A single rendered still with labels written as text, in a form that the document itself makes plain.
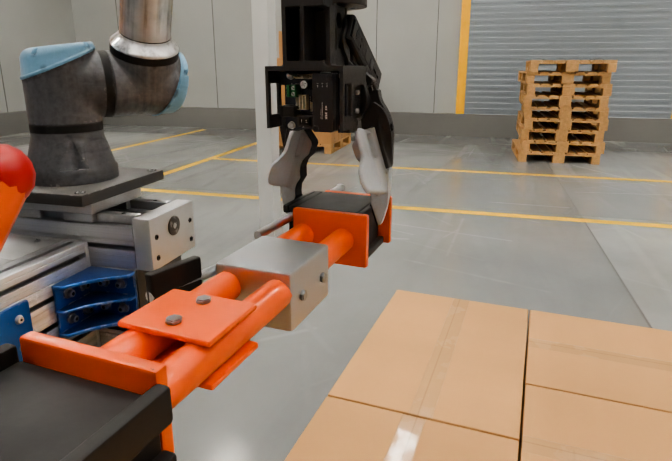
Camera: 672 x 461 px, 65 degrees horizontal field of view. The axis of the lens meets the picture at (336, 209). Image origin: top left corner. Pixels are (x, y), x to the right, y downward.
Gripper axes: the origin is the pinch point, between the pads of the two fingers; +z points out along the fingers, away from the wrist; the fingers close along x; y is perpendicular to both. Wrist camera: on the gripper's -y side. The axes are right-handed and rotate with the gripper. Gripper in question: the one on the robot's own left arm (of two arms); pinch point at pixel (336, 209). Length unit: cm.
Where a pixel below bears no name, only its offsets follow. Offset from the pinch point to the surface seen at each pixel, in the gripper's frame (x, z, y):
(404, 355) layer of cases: -9, 55, -66
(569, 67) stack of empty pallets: 39, -15, -693
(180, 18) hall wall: -686, -114, -878
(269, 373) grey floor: -79, 108, -122
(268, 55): -161, -23, -280
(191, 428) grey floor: -88, 109, -81
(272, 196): -162, 76, -281
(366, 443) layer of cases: -7, 55, -33
